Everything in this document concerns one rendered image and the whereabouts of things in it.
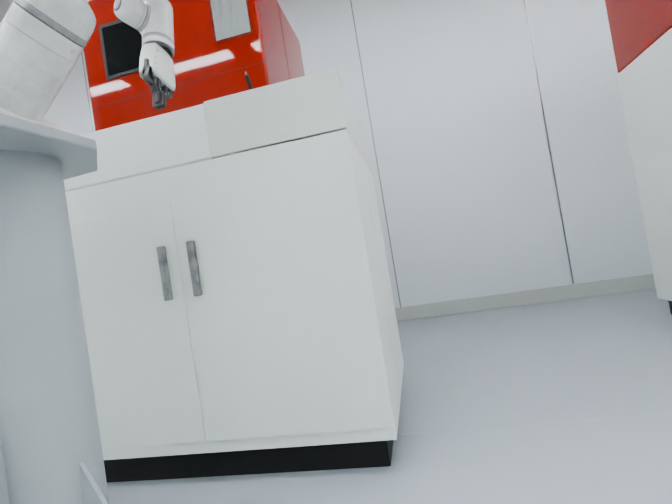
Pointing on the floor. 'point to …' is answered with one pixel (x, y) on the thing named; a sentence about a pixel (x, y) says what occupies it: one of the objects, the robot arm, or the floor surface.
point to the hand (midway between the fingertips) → (159, 100)
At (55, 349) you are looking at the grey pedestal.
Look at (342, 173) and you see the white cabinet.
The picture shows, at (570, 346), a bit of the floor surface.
